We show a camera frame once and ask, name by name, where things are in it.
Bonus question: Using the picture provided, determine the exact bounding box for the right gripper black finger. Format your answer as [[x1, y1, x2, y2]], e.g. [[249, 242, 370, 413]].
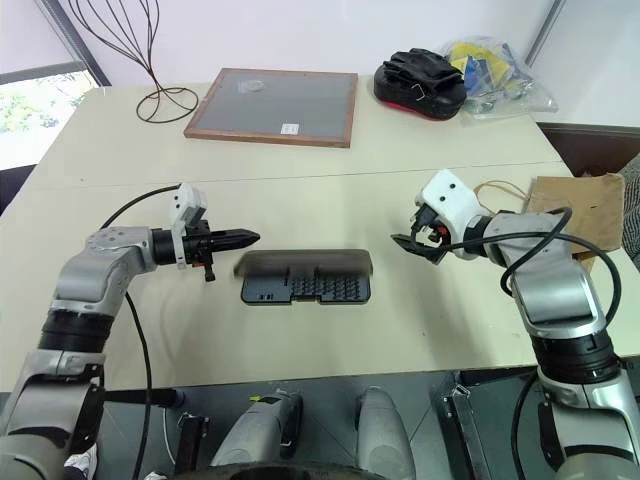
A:
[[405, 247, 449, 266], [390, 232, 432, 255]]

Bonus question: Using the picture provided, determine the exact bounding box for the dark screwdriver bit case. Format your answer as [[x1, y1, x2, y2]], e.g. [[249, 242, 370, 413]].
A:
[[233, 248, 375, 306]]

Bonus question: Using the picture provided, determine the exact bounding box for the dark wire stand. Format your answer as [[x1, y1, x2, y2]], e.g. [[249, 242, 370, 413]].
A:
[[67, 0, 200, 123]]

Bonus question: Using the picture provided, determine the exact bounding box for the grey fabric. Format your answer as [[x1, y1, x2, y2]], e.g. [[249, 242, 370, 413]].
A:
[[618, 153, 640, 251]]

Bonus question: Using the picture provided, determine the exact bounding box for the brown paper bag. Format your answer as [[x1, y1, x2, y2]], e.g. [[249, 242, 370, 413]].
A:
[[472, 173, 626, 262]]

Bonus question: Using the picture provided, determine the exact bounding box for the black handle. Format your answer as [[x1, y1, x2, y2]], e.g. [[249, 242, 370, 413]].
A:
[[101, 388, 187, 409]]

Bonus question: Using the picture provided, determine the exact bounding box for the wood framed dark board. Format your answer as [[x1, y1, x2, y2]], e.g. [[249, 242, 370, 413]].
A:
[[183, 67, 359, 149]]

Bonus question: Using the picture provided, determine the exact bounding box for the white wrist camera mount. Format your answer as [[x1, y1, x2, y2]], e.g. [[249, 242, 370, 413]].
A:
[[168, 182, 209, 272], [414, 169, 485, 262]]

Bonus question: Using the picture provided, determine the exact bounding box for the clear plastic bag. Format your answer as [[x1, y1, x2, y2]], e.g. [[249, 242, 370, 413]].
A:
[[442, 35, 560, 121]]

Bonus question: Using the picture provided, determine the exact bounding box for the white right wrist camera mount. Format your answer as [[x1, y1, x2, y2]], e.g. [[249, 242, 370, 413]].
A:
[[414, 169, 485, 262]]

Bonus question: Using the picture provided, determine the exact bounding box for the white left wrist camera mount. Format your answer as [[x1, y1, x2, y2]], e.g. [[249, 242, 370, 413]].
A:
[[168, 182, 209, 272]]

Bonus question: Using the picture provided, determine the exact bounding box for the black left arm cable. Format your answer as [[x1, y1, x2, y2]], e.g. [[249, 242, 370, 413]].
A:
[[101, 183, 182, 480]]

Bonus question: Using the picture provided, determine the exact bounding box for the metal bracket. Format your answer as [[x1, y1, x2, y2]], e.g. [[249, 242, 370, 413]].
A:
[[433, 382, 484, 480]]

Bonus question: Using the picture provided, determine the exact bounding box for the black glove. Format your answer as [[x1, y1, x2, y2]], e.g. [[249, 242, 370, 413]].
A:
[[382, 48, 467, 99]]

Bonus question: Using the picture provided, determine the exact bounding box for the silver rounded robot leg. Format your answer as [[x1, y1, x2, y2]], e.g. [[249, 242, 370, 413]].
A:
[[209, 391, 305, 474], [353, 387, 417, 480]]

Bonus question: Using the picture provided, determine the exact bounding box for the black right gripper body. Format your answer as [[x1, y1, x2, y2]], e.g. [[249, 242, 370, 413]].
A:
[[410, 202, 450, 248]]

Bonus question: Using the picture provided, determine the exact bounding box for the black and red pad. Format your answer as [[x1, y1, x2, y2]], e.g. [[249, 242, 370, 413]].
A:
[[372, 59, 469, 122]]

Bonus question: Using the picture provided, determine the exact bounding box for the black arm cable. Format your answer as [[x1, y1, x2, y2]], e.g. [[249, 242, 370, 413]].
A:
[[439, 206, 625, 454], [101, 183, 182, 480]]

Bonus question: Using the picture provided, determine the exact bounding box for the window frame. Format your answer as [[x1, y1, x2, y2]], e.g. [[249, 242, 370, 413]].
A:
[[0, 0, 112, 89]]

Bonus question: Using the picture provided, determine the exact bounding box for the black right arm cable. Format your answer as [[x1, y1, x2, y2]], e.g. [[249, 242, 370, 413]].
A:
[[439, 206, 625, 454]]

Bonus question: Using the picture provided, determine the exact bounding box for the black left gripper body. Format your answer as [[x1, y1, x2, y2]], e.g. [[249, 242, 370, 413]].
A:
[[180, 222, 218, 284]]

